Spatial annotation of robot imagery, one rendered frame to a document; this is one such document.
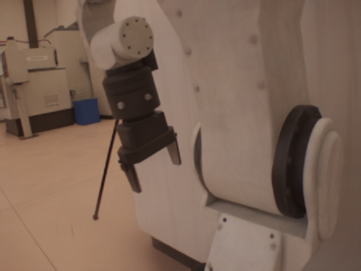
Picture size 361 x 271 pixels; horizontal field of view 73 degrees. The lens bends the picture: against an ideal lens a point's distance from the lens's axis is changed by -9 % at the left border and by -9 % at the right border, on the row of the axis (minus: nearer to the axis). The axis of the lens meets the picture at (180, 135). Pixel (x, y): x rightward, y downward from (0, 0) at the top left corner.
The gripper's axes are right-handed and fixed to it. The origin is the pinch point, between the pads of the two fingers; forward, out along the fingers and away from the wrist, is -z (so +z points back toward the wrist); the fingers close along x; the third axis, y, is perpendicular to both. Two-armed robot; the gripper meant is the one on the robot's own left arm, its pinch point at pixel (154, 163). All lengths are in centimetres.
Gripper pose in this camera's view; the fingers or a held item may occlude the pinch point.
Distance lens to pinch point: 51.9
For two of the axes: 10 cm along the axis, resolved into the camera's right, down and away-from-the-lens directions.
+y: -6.9, -0.8, 7.2
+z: -2.5, -9.1, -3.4
